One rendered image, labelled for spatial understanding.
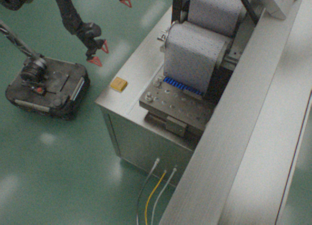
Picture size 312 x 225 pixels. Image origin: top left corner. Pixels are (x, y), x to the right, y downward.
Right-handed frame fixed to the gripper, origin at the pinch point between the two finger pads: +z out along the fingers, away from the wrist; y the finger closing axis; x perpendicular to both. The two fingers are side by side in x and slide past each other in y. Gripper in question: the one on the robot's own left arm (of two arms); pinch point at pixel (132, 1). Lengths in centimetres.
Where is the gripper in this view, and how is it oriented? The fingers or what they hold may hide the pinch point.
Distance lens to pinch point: 175.2
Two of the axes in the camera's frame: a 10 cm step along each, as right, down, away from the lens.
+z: 4.7, 5.7, 6.8
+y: 2.6, -8.2, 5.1
